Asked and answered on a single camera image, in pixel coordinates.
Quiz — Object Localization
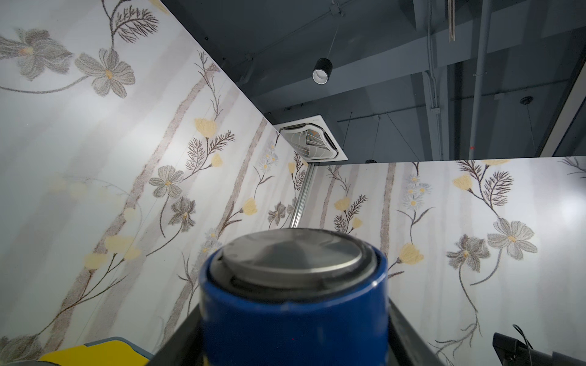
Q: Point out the white ceiling air vent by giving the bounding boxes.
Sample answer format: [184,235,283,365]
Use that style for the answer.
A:
[274,114,348,163]

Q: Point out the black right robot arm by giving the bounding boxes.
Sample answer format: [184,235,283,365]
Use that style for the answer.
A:
[492,332,585,366]

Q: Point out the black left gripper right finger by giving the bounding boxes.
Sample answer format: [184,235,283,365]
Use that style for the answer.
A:
[388,299,443,366]

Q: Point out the white ceiling spotlight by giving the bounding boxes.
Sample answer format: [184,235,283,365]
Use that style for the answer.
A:
[312,58,333,85]

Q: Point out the yellow storage box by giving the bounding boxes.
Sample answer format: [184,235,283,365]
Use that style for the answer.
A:
[38,337,153,366]

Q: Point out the blue thermos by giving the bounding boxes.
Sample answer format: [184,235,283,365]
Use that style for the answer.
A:
[198,228,389,365]

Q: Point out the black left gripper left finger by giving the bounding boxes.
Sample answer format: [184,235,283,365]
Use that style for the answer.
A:
[146,305,203,366]

